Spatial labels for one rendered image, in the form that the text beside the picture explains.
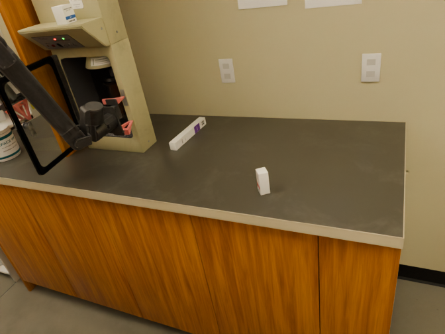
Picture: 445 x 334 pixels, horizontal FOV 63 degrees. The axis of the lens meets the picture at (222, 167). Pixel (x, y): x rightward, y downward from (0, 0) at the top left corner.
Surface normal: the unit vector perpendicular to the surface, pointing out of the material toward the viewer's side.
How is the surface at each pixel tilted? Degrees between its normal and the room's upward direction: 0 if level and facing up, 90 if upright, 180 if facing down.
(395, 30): 90
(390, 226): 0
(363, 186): 0
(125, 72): 90
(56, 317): 0
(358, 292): 90
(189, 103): 90
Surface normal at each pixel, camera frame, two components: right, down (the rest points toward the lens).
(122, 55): 0.91, 0.09
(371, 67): -0.39, 0.53
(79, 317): -0.15, -0.84
